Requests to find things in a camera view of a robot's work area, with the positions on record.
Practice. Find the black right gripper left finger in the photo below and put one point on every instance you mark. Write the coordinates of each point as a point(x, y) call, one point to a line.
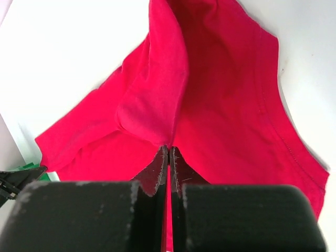
point(91, 216)

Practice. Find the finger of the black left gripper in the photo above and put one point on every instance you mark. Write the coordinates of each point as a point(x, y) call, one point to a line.
point(13, 182)

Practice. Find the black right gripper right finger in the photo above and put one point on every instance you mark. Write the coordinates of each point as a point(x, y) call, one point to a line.
point(208, 217)

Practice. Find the red t-shirt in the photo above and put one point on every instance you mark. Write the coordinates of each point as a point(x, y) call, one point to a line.
point(205, 81)

